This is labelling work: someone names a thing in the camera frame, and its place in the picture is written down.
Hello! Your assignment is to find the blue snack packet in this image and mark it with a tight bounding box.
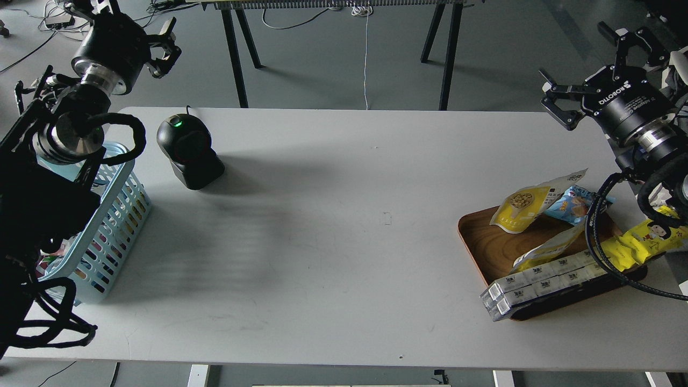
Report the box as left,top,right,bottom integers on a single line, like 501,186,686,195
544,185,597,226

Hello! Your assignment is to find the light blue plastic basket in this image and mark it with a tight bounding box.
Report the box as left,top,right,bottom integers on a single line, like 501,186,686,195
37,161,152,306

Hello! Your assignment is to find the red white snack bag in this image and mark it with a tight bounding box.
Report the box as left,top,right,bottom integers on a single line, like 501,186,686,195
36,240,71,278

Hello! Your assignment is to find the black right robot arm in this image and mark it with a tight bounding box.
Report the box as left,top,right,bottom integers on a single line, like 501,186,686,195
540,22,686,301

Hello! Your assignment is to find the yellow cartoon snack bag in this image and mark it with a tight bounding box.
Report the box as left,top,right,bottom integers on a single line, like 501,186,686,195
600,219,687,271

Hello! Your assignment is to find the black trestle table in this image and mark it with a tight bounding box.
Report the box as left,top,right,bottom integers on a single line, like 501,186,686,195
183,3,463,111

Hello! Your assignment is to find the brown wooden tray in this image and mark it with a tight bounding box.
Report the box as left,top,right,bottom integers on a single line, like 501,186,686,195
457,207,622,295

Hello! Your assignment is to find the yellow white snack pouch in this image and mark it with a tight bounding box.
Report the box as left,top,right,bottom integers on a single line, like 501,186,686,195
510,222,585,274
489,169,587,234

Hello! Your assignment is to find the yellow white flat snack pouch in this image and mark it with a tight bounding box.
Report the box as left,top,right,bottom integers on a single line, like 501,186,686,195
510,222,585,274

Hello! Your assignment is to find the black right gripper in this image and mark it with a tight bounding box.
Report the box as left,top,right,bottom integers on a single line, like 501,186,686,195
539,21,675,148

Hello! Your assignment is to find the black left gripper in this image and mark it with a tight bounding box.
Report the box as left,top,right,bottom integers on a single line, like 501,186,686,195
63,1,182,95

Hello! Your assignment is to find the white hanging cable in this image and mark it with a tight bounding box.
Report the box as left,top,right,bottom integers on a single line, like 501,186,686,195
352,5,374,110

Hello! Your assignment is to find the black barcode scanner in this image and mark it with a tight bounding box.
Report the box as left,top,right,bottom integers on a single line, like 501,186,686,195
156,113,225,190

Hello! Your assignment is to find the white boxed snack strip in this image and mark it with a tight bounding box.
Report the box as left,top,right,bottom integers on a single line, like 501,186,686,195
480,252,612,321

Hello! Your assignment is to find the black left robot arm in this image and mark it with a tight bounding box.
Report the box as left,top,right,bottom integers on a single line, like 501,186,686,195
1,1,181,354

